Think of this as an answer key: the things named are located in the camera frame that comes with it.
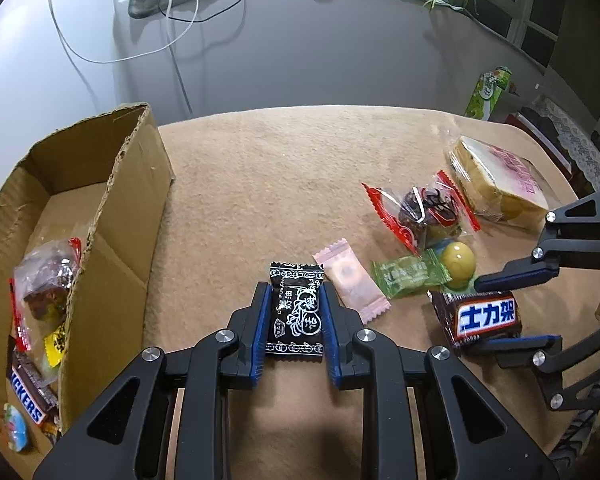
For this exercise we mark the black candy packet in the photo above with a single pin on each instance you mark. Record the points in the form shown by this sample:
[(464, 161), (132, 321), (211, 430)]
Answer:
[(295, 315)]

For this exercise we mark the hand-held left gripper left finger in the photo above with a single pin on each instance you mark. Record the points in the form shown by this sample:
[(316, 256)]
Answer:
[(261, 335)]

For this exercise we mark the green candy packet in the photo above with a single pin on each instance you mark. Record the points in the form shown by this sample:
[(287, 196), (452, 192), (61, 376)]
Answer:
[(405, 275)]

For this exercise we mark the cardboard box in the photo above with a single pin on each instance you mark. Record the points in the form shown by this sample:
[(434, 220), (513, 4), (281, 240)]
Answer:
[(125, 260)]

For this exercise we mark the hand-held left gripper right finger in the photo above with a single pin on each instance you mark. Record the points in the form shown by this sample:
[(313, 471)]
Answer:
[(331, 340)]

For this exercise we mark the striped cloth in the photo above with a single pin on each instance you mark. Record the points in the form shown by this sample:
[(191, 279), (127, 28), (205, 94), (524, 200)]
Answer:
[(577, 435)]

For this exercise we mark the green jelly cup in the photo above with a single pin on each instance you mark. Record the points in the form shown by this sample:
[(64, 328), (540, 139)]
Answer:
[(457, 260)]

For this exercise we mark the brown chocolate bar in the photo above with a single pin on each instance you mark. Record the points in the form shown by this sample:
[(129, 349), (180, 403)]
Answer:
[(27, 395)]

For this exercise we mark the small yellow candy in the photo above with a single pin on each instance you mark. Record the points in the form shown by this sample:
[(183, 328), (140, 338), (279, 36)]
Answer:
[(56, 347)]

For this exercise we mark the red box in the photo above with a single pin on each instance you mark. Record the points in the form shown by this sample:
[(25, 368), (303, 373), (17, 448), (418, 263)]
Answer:
[(517, 121)]

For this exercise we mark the sliced bread packet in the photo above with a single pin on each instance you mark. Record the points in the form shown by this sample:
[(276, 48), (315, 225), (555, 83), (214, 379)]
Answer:
[(495, 180)]

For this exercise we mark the colourful small candy packet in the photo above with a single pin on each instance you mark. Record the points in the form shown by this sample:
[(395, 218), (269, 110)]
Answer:
[(17, 427)]

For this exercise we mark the white lace cloth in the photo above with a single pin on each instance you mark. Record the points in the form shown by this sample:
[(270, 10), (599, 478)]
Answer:
[(575, 145)]

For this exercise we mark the red-edged clear snack packet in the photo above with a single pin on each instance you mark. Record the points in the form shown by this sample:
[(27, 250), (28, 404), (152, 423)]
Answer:
[(420, 210), (45, 285)]

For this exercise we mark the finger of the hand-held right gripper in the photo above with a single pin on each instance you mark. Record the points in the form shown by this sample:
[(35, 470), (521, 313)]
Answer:
[(525, 275), (525, 346)]

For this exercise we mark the pink candy packet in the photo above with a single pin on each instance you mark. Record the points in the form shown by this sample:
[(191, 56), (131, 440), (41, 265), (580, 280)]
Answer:
[(352, 280)]

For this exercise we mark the chocolate bar with white characters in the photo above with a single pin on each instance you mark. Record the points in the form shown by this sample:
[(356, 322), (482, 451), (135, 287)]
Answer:
[(485, 317)]

